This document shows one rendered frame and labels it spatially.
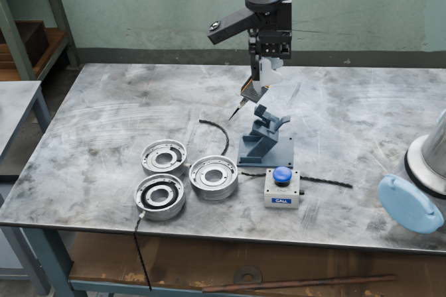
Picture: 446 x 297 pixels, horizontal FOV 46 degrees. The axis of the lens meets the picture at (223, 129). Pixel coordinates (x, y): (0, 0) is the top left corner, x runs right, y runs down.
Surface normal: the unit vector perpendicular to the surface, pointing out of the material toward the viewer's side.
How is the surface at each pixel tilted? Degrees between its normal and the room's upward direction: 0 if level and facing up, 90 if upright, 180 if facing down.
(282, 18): 90
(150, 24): 90
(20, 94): 0
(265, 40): 90
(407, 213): 97
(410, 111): 0
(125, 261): 0
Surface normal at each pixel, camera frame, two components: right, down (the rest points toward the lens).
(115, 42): -0.14, 0.66
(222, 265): -0.08, -0.75
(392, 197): -0.74, 0.57
